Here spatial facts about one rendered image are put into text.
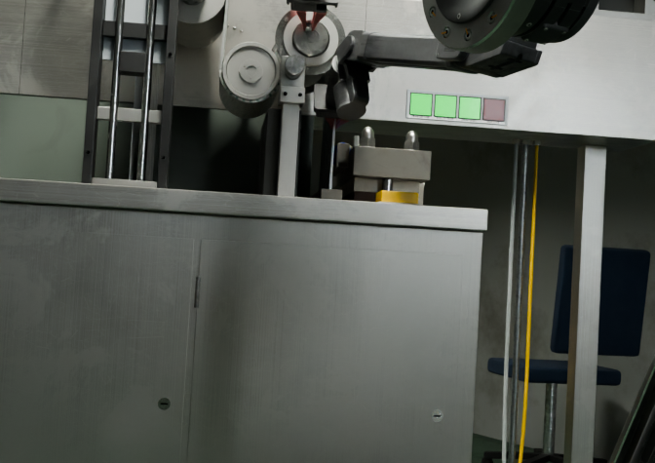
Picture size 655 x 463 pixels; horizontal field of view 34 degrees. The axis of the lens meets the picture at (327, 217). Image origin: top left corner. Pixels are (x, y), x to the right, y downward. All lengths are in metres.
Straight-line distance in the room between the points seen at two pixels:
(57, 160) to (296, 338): 0.87
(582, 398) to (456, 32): 1.72
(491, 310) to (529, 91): 2.85
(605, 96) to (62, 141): 1.31
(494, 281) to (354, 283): 3.48
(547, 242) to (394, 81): 2.63
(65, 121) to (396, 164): 0.82
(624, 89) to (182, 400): 1.39
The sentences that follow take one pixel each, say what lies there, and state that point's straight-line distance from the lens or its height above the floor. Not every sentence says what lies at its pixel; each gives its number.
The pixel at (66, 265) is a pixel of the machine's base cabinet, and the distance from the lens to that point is 1.93.
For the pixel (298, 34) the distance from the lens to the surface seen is 2.21.
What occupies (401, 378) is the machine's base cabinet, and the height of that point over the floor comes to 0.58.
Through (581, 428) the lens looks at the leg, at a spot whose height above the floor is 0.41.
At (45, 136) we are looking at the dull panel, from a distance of 2.55.
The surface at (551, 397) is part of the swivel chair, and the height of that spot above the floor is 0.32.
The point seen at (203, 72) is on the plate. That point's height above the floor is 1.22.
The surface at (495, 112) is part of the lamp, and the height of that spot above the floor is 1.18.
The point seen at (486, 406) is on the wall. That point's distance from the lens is 5.42.
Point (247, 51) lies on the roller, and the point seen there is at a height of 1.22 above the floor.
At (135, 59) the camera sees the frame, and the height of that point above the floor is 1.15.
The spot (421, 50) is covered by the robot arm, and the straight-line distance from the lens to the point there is 1.83.
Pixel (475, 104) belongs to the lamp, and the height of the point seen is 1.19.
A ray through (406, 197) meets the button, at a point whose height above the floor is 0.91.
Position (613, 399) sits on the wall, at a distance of 4.77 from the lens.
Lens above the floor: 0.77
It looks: 3 degrees up
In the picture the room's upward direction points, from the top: 3 degrees clockwise
